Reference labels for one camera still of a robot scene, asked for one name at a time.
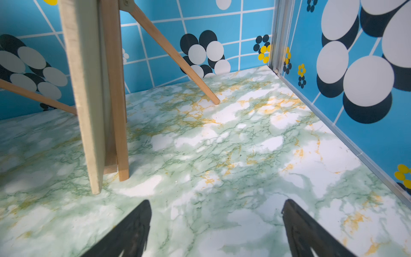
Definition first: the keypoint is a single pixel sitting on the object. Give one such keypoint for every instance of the right aluminium corner post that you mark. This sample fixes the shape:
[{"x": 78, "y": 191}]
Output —
[{"x": 283, "y": 14}]

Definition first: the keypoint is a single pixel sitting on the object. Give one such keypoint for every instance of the wooden easel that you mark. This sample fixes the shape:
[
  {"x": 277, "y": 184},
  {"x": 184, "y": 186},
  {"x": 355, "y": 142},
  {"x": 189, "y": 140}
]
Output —
[
  {"x": 36, "y": 97},
  {"x": 113, "y": 44}
]

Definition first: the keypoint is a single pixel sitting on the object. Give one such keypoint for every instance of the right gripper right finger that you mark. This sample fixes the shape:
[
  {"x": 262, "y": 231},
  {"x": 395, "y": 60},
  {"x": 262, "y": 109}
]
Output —
[{"x": 306, "y": 237}]

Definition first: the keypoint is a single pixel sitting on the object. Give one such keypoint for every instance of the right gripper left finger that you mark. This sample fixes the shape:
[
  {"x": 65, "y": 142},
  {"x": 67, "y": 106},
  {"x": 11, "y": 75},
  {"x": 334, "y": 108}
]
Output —
[{"x": 129, "y": 238}]

